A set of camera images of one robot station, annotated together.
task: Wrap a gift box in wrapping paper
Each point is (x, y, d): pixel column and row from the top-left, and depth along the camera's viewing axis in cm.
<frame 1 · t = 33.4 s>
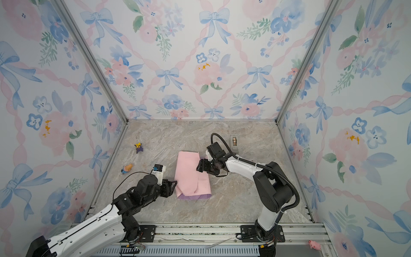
left hand: (174, 181, 80), fingers open
right hand: (201, 169, 89), fingers open
purple pink wrapping paper: (189, 183, 82), point 9 cm above the table
purple yellow toy figure: (138, 147, 104), point 3 cm above the table
orange blue toy figure: (126, 168, 94), point 3 cm above the table
tape dispenser: (236, 143, 105), point 4 cm above the table

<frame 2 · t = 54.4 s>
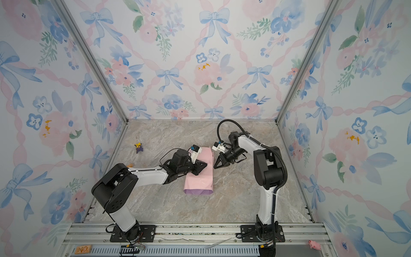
left hand: (207, 164, 88), fingers closed
right hand: (217, 167, 89), fingers closed
purple pink wrapping paper: (203, 183, 83), point 8 cm above the table
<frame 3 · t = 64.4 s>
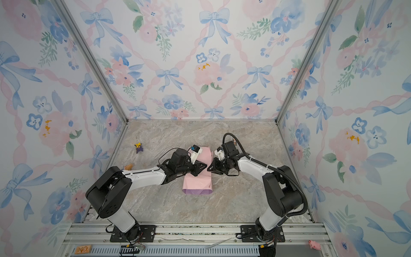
left hand: (207, 165, 86), fingers closed
right hand: (209, 169, 88), fingers closed
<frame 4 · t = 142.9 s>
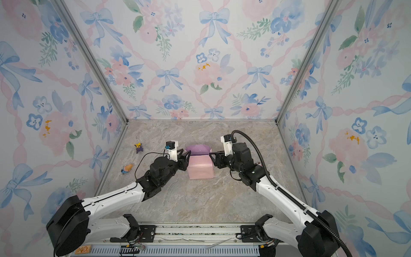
left hand: (188, 150, 78), fingers open
right hand: (214, 152, 77), fingers open
purple pink wrapping paper: (200, 164, 87), point 11 cm above the table
